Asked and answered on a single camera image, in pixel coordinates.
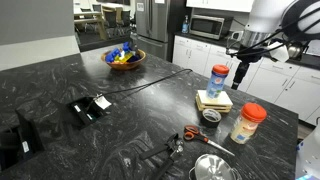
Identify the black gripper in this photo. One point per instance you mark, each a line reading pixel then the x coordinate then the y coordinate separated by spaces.
pixel 250 55

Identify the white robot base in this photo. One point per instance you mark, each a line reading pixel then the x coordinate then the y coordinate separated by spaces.
pixel 308 156

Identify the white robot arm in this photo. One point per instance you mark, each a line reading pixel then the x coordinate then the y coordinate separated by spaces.
pixel 266 16

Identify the silver pot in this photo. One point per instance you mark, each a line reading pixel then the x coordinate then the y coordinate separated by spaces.
pixel 238 174

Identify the red capped blue label bottle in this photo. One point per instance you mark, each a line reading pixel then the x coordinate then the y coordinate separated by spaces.
pixel 216 81

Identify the white base cabinets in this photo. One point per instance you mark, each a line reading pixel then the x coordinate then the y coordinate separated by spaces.
pixel 266 80

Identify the orange capped cream jar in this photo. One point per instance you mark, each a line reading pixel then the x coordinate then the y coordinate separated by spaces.
pixel 248 125

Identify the black tape roll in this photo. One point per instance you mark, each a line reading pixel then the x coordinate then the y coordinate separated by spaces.
pixel 211 117

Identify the silver microwave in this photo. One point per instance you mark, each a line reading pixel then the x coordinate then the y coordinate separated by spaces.
pixel 206 26

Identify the silver kettle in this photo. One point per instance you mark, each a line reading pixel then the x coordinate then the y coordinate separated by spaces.
pixel 295 50

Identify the blue soap bottle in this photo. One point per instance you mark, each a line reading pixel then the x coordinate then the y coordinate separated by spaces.
pixel 185 26

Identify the stainless steel refrigerator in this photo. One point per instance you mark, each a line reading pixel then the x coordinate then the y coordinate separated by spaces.
pixel 151 23

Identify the wooden bowl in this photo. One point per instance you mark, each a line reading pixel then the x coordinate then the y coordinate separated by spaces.
pixel 125 64

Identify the yellow plastic toy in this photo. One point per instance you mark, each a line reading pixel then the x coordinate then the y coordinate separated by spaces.
pixel 122 58

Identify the blue plastic toy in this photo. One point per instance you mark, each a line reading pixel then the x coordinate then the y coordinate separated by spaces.
pixel 113 55

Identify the black office chair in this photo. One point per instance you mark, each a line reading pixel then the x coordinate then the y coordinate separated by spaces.
pixel 111 20

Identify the white paper tag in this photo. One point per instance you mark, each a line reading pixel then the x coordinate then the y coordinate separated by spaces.
pixel 102 102

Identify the black power adapter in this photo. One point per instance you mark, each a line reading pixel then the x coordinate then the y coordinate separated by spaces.
pixel 87 111

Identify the wooden dining table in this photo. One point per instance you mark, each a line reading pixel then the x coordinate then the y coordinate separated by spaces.
pixel 88 20

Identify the black box device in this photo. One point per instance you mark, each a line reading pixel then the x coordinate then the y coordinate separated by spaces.
pixel 20 141

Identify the white wall cabinet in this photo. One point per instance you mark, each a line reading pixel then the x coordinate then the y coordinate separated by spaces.
pixel 220 5

